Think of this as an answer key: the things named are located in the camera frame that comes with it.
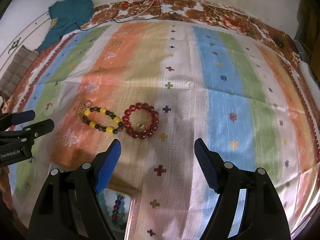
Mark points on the metal tin box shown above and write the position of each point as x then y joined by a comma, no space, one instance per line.
120,218

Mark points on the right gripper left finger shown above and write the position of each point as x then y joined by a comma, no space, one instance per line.
67,206

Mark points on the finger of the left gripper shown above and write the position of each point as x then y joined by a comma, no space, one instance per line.
12,119
31,132

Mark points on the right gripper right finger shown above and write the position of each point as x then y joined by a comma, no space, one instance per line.
248,206

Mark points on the grey striped pillow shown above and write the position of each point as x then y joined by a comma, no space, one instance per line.
16,70

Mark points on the teal knit sweater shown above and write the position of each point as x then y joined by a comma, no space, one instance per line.
66,16

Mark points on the striped colourful mat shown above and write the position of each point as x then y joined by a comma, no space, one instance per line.
162,104

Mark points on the brown floral blanket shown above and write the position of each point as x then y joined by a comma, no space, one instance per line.
190,7

